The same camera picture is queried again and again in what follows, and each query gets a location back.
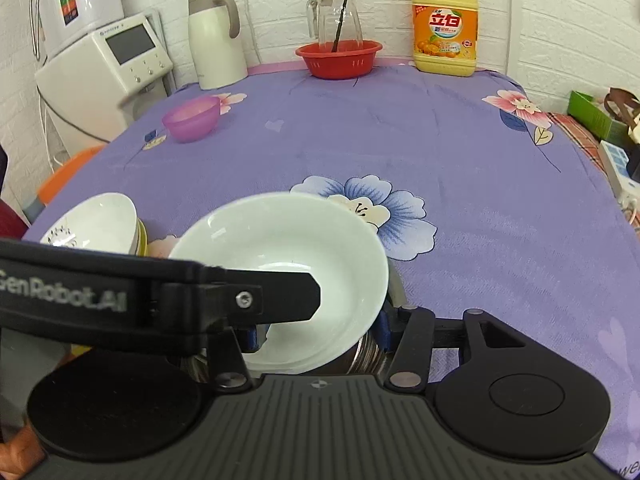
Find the stainless steel bowl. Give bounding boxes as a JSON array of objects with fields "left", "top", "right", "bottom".
[{"left": 184, "top": 259, "right": 409, "bottom": 384}]

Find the plain white ceramic plate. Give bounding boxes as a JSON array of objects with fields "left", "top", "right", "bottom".
[{"left": 130, "top": 219, "right": 146, "bottom": 256}]

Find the white plate with floral print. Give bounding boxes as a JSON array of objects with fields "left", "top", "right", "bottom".
[{"left": 40, "top": 193, "right": 138, "bottom": 255}]

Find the red patterned ceramic bowl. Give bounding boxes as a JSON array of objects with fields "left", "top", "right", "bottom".
[{"left": 170, "top": 192, "right": 388, "bottom": 376}]

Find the purple plastic bowl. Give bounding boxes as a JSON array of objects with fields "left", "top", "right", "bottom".
[{"left": 162, "top": 96, "right": 221, "bottom": 143}]

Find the person's hand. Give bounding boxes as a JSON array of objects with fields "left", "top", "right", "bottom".
[{"left": 0, "top": 422, "right": 46, "bottom": 480}]

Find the red thermos flask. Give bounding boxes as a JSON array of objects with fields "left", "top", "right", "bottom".
[{"left": 0, "top": 144, "right": 30, "bottom": 241}]

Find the orange plastic stool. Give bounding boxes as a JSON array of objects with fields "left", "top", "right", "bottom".
[{"left": 37, "top": 146, "right": 103, "bottom": 206}]

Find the purple floral tablecloth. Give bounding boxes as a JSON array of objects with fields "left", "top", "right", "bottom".
[{"left": 27, "top": 65, "right": 639, "bottom": 478}]

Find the white water dispenser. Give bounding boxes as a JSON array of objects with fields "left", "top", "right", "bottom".
[{"left": 35, "top": 10, "right": 176, "bottom": 156}]

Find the white thermos jug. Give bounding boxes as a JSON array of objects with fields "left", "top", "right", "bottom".
[{"left": 188, "top": 0, "right": 248, "bottom": 90}]

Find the green box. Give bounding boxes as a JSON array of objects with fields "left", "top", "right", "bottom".
[{"left": 567, "top": 90, "right": 634, "bottom": 148}]

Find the red plastic basket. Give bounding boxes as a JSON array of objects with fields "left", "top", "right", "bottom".
[{"left": 295, "top": 40, "right": 383, "bottom": 80}]

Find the black stirring stick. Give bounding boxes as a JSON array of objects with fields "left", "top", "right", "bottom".
[{"left": 331, "top": 0, "right": 348, "bottom": 53}]

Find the brown bag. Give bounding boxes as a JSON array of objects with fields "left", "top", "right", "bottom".
[{"left": 603, "top": 88, "right": 640, "bottom": 144}]

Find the yellow dish soap bottle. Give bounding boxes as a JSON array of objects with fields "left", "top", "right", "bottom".
[{"left": 412, "top": 0, "right": 478, "bottom": 77}]

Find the clear glass pitcher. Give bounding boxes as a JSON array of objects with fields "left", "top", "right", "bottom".
[{"left": 306, "top": 0, "right": 363, "bottom": 51}]

